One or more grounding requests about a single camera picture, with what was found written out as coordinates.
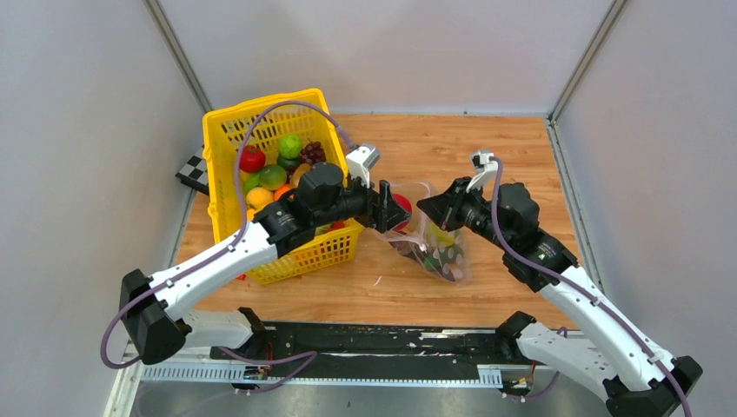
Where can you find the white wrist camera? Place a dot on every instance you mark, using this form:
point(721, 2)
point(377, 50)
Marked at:
point(486, 168)
point(360, 161)

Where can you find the yellow lemon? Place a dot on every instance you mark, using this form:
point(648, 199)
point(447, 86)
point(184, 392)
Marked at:
point(438, 237)

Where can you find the green leafy vegetable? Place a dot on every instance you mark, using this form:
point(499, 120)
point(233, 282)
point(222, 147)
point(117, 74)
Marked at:
point(250, 181)

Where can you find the red tomato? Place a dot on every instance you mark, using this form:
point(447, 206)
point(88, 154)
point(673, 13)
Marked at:
point(252, 160)

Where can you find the dark purple grapes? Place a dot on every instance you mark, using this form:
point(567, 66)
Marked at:
point(313, 152)

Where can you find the green bell pepper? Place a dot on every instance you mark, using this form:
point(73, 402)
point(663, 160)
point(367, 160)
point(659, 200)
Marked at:
point(445, 260)

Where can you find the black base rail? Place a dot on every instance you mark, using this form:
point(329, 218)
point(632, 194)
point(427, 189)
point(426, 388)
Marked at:
point(343, 352)

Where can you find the brown pear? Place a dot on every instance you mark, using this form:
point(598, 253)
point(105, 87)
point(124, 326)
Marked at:
point(299, 172)

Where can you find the yellow green mango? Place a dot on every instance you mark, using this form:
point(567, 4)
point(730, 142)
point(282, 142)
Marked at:
point(272, 177)

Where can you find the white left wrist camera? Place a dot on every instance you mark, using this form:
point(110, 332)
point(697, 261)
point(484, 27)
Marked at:
point(360, 161)

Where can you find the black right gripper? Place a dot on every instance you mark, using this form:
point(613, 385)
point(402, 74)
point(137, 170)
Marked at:
point(441, 208)

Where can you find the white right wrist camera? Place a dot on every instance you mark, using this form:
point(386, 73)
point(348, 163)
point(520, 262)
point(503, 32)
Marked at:
point(486, 168)

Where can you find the orange tangerine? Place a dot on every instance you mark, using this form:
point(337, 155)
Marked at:
point(281, 191)

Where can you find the black white checkerboard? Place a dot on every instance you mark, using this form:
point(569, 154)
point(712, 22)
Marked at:
point(194, 174)

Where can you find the yellow plastic basket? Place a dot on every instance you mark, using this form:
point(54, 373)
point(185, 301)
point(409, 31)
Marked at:
point(223, 132)

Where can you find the clear zip top bag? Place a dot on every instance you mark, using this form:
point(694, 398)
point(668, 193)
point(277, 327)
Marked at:
point(415, 191)

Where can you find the yellow fruit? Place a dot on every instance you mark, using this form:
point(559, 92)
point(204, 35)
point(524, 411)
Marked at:
point(258, 198)

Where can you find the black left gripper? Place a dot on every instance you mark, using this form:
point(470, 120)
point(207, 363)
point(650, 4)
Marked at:
point(382, 212)

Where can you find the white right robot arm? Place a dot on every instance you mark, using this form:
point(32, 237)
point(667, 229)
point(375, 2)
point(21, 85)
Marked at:
point(630, 372)

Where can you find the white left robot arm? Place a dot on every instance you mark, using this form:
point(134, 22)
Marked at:
point(153, 308)

